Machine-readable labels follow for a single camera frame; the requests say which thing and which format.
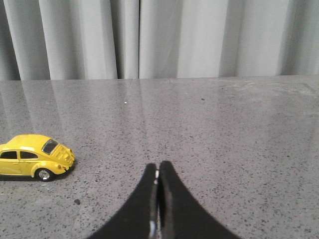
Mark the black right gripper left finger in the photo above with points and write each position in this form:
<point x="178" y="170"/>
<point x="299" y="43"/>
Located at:
<point x="138" y="217"/>

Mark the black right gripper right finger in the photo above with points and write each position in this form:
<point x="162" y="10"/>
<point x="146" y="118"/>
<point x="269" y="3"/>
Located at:
<point x="181" y="216"/>

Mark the yellow toy beetle car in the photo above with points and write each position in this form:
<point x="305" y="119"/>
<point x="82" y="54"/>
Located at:
<point x="35" y="155"/>

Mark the grey-white curtain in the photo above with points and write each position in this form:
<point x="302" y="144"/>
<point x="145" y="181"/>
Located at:
<point x="130" y="39"/>

